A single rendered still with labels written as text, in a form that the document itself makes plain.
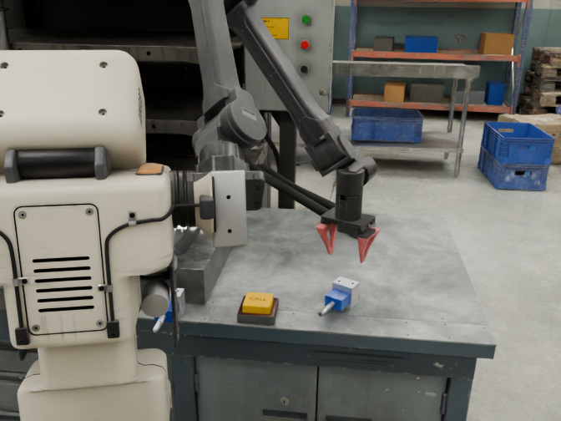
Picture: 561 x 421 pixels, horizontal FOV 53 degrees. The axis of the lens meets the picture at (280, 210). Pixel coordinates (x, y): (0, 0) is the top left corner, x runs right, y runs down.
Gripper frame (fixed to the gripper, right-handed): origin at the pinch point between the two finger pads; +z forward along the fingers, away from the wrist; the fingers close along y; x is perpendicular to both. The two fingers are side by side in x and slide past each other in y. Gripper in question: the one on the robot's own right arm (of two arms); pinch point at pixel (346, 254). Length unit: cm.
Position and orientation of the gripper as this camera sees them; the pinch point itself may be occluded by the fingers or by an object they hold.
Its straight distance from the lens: 124.4
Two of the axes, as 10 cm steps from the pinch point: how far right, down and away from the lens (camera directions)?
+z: 0.0, 9.3, 3.7
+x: -5.5, 3.1, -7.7
